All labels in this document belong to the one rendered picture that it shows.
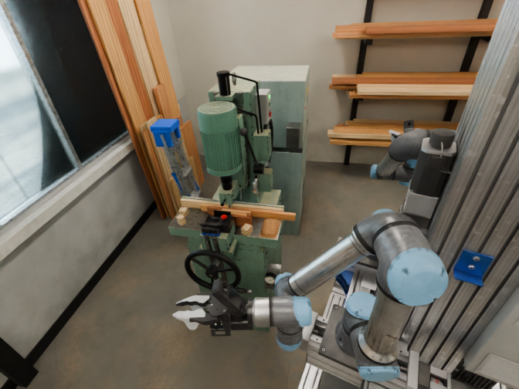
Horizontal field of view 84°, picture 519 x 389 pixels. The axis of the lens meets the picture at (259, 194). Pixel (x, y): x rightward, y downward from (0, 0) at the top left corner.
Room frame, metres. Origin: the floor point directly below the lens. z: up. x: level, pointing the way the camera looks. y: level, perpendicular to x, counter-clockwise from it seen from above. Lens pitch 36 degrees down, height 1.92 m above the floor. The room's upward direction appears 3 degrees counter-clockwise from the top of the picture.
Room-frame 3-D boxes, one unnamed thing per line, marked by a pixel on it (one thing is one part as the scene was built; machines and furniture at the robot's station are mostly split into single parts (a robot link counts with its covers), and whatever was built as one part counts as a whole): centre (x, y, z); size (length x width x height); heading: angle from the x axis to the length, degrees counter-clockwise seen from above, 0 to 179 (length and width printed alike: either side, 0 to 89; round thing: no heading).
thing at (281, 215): (1.23, 0.08, 0.92); 0.54 x 0.02 x 0.04; 76
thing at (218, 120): (1.25, 0.17, 1.35); 0.18 x 0.18 x 0.31
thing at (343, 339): (0.56, -0.33, 0.87); 0.15 x 0.15 x 0.10
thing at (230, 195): (1.27, 0.16, 1.03); 0.14 x 0.07 x 0.09; 166
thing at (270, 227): (1.11, -0.05, 0.92); 0.14 x 0.09 x 0.04; 166
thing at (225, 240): (1.07, 0.22, 0.91); 0.15 x 0.14 x 0.09; 76
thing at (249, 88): (1.54, 0.10, 1.16); 0.22 x 0.22 x 0.72; 76
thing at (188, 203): (1.28, 0.17, 0.92); 0.60 x 0.02 x 0.05; 76
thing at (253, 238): (1.15, 0.20, 0.87); 0.61 x 0.30 x 0.06; 76
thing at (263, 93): (1.53, -0.05, 1.40); 0.10 x 0.06 x 0.16; 166
